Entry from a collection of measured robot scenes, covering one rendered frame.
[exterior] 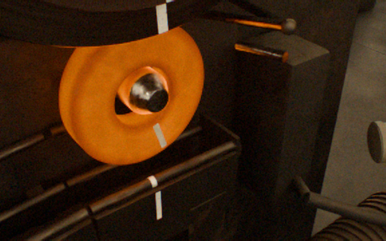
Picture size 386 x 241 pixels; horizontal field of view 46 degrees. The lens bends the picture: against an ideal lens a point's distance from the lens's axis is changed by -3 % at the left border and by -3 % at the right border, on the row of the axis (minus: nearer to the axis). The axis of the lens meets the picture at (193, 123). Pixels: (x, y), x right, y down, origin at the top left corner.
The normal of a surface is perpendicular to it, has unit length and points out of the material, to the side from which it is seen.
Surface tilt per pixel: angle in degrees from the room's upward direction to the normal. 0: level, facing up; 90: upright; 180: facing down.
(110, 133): 90
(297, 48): 0
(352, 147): 0
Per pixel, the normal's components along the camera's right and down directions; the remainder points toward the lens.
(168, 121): 0.61, 0.44
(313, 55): 0.24, -0.60
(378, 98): 0.00, -0.83
